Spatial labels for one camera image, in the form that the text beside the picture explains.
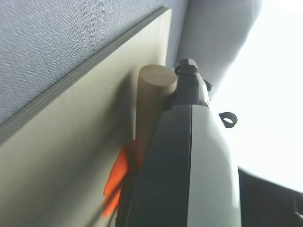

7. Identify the wooden rolling pin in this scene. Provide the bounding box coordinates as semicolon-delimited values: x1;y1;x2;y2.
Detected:
134;64;178;171

